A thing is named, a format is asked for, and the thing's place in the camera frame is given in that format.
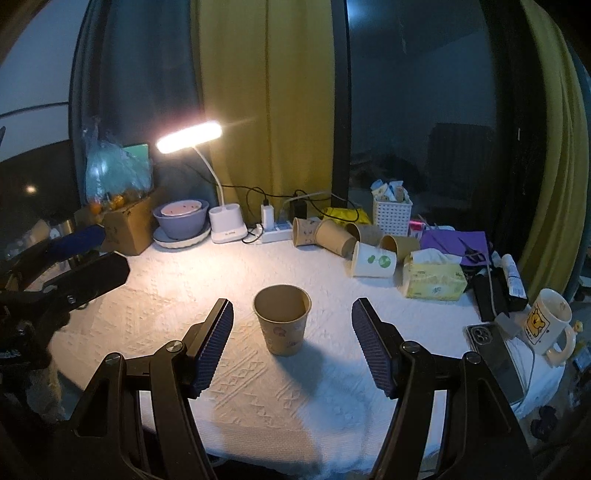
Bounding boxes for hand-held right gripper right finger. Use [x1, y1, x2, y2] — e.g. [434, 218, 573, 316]
[351, 297, 540, 480]

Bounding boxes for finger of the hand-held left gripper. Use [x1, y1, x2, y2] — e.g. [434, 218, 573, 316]
[0, 253, 130, 328]
[0, 224, 107, 291]

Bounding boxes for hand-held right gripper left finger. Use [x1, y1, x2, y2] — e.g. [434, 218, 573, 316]
[55, 298, 236, 480]

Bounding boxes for brown printed paper cup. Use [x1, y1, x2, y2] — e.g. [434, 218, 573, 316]
[253, 285, 312, 357]

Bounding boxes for white green print paper cup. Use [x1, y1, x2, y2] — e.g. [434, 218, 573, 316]
[350, 240, 398, 280]

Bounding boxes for plain brown paper cup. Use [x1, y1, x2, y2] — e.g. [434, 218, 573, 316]
[314, 219, 359, 257]
[379, 234, 421, 263]
[345, 222, 384, 244]

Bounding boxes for brown face print paper cup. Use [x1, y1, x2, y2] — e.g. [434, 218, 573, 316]
[292, 216, 323, 248]

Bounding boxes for cardboard box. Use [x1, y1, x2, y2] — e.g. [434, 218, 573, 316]
[74, 196, 156, 256]

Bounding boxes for clear plastic bag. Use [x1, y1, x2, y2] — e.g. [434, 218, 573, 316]
[83, 115, 153, 214]

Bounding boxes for purple rimmed plate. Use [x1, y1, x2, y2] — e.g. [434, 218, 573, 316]
[152, 224, 213, 251]

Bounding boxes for yellow tissue pack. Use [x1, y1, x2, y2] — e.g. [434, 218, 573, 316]
[400, 248, 468, 302]

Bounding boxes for purple bowl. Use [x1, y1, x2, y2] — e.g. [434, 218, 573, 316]
[152, 198, 211, 241]

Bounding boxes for white inner bowl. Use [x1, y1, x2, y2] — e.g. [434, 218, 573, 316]
[159, 200, 205, 218]

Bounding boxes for smartphone in clear case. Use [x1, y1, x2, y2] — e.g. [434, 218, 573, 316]
[465, 322, 527, 406]

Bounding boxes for black wallet case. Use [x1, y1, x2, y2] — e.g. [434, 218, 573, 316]
[470, 265, 530, 323]

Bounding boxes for white power strip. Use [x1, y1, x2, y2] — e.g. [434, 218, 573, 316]
[256, 220, 296, 245]

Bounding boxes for white plastic basket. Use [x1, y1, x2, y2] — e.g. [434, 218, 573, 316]
[372, 196, 413, 234]

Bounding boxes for yellow plastic bag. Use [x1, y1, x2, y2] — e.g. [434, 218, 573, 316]
[322, 206, 373, 227]

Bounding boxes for black scissors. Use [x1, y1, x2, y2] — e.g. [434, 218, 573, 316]
[457, 237, 488, 264]

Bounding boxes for white desk lamp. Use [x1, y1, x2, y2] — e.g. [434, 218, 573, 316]
[156, 120, 249, 245]

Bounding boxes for white tube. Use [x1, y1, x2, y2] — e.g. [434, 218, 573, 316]
[501, 253, 528, 299]

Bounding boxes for packets in basket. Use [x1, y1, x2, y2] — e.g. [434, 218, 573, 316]
[370, 178, 412, 204]

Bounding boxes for white bear print mug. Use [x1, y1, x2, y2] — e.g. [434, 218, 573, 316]
[522, 288, 578, 368]

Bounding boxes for yellow curtain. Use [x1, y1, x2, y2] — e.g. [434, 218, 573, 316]
[191, 0, 347, 228]
[521, 0, 591, 306]

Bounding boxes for black charger cable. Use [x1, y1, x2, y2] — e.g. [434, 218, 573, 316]
[221, 184, 365, 244]

